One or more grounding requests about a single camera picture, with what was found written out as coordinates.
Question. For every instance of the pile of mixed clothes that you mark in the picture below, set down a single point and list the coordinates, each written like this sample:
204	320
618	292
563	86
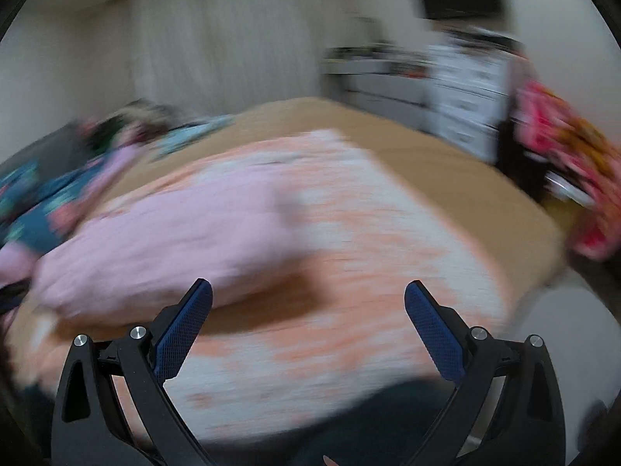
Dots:
131	121

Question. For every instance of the white drawer cabinet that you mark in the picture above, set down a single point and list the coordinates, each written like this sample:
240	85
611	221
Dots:
465	97

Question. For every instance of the clutter of small toiletries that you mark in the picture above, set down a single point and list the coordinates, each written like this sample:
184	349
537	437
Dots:
378	63

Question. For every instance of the grey dressing table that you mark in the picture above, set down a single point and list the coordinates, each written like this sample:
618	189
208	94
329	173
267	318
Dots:
383	92

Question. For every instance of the pink and yellow plush garment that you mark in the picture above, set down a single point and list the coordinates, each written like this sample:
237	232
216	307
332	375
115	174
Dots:
548	116

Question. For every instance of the blue floral quilt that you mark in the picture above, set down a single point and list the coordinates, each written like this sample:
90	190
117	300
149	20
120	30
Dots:
29	223

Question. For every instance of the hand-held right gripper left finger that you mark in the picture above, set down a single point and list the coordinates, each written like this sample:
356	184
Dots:
184	327

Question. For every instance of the pink quilted jacket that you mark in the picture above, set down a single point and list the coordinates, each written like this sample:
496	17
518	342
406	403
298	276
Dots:
170	242

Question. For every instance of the white striped curtain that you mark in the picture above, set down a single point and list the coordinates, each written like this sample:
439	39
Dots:
218	43

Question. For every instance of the orange checked fleece blanket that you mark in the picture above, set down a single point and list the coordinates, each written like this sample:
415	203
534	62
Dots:
364	262

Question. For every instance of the light blue garment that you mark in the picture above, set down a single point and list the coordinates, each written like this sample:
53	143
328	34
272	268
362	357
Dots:
194	131

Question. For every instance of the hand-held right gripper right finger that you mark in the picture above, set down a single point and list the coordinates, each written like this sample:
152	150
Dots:
432	330

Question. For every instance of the bed with tan cover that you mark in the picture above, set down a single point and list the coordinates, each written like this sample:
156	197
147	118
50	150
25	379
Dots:
436	165

